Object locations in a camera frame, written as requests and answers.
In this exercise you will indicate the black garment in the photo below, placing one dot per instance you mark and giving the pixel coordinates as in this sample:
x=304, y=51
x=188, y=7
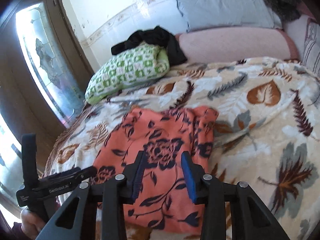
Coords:
x=157, y=36

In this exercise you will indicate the striped pillow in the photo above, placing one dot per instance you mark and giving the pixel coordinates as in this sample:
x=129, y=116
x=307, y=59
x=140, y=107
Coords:
x=311, y=55

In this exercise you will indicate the pink bolster cushion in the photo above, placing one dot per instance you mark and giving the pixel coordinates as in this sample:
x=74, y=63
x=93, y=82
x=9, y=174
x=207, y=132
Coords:
x=236, y=43

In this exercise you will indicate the green white patterned pillow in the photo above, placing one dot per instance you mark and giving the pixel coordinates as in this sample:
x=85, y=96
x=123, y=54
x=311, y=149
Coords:
x=128, y=69

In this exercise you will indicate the dark furry cushion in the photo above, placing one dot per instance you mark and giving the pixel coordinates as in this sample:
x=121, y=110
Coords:
x=285, y=9

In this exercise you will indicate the grey pillow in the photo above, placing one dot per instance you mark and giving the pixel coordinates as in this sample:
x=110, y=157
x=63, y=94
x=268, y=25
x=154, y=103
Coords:
x=206, y=14

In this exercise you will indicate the stained glass door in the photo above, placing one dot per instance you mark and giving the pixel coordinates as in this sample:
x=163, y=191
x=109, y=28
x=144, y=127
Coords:
x=47, y=65

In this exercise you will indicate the orange floral garment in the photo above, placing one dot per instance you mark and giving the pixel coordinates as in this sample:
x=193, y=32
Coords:
x=163, y=202

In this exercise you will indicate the person's left hand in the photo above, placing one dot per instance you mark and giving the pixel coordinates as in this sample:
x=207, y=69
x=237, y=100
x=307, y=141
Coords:
x=32, y=224

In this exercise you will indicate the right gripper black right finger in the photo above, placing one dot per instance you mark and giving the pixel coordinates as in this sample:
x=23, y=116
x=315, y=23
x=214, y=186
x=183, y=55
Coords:
x=250, y=217

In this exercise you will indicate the cream leaf-pattern blanket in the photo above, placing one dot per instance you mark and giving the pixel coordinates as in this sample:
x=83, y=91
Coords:
x=267, y=131

